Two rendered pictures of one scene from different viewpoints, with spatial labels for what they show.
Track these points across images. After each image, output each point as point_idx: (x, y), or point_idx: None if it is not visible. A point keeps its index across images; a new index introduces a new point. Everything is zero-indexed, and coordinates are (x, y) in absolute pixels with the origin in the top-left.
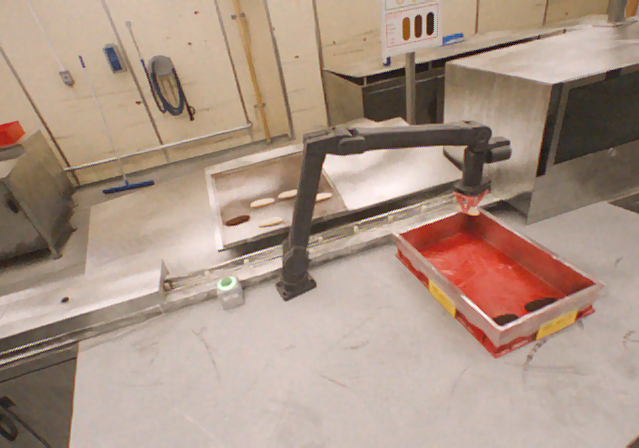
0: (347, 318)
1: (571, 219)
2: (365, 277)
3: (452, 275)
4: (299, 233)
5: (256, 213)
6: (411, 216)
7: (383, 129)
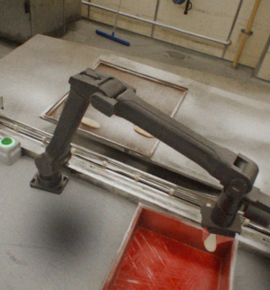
0: (41, 234)
1: None
2: (94, 218)
3: (148, 279)
4: (54, 145)
5: (90, 109)
6: (190, 204)
7: (145, 108)
